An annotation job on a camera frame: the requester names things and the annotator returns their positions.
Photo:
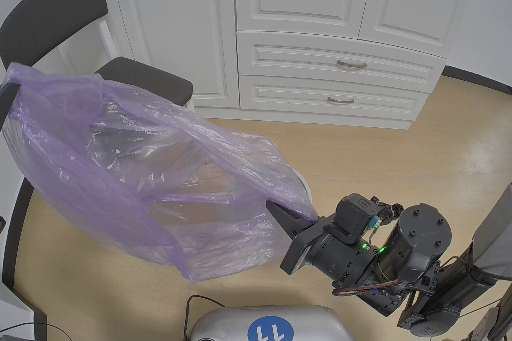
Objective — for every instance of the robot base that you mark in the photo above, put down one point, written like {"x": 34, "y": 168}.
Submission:
{"x": 240, "y": 325}

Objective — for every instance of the white chair dark grey seat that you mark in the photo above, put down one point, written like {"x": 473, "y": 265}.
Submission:
{"x": 52, "y": 11}

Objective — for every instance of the black plastic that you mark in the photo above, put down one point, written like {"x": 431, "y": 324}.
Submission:
{"x": 394, "y": 208}

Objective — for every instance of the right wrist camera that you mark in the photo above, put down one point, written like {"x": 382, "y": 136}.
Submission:
{"x": 352, "y": 215}

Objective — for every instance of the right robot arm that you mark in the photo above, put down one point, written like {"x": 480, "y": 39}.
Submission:
{"x": 424, "y": 235}

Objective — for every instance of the white trash bin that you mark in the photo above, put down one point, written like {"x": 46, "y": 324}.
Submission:
{"x": 306, "y": 187}

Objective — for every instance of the purple plastic bag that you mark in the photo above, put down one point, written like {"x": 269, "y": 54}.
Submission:
{"x": 120, "y": 171}

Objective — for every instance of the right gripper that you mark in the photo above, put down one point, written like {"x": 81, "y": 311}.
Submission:
{"x": 320, "y": 251}

